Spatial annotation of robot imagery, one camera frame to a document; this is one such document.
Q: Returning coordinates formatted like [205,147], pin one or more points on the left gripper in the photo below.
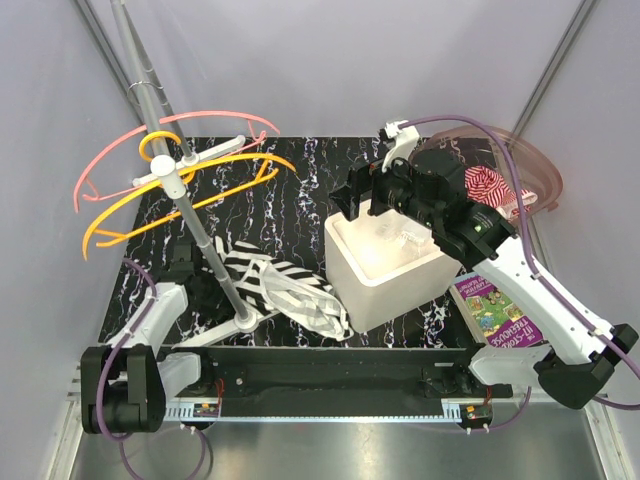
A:
[207,271]

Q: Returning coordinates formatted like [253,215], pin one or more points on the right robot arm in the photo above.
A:
[581,349]

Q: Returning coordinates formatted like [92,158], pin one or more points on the aluminium frame rail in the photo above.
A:
[124,386]

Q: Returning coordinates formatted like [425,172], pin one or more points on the black white striped tank top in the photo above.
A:
[269,285]

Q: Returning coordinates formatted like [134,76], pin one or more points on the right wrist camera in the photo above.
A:
[400,141]

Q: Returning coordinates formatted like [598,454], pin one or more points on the red white striped tank top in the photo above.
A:
[488,187]

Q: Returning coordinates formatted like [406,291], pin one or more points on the yellow plastic hanger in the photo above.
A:
[174,181]

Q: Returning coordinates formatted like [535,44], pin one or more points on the purple children's book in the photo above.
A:
[500,315]

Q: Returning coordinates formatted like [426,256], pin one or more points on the white foam box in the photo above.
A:
[382,267]

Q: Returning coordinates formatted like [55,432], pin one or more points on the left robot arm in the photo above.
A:
[125,384]

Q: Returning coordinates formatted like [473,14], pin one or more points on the black marble pattern mat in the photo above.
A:
[285,219]

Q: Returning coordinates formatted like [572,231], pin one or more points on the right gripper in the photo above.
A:
[370,177]

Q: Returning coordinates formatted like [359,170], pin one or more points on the white clothes rack base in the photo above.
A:
[220,325]

